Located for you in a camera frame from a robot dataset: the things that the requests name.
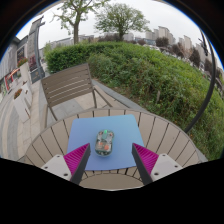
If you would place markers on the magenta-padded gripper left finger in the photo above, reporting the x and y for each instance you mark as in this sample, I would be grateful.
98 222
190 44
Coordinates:
60 165

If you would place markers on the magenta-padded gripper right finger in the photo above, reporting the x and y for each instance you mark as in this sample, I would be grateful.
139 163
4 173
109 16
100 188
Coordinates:
164 165

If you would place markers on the blue square mouse pad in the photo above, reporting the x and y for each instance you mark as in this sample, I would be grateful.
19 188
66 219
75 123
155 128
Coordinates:
120 133

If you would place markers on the low white flower planter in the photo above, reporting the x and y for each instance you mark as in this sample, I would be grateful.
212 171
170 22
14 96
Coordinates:
21 105

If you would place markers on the brown slatted outdoor chair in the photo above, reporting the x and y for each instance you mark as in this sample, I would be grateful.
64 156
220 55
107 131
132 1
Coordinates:
66 83

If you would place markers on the dark curved parasol pole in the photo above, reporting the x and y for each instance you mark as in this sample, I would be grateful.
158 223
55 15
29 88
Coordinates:
210 90

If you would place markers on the tall white flower planter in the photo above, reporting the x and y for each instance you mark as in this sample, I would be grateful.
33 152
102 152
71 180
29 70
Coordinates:
25 73

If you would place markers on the grey shopfront building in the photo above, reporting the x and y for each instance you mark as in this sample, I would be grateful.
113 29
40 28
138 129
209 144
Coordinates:
10 60

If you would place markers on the grey sign pillar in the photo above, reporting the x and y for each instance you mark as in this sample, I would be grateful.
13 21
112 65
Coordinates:
33 50

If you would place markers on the distant apartment buildings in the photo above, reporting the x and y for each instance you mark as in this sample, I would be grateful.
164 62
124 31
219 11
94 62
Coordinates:
163 33

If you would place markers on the bare-trunked leaning tree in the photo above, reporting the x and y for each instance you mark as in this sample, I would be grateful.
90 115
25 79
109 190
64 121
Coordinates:
76 26

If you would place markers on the round-crowned green tree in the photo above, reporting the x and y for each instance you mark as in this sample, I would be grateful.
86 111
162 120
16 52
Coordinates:
120 20

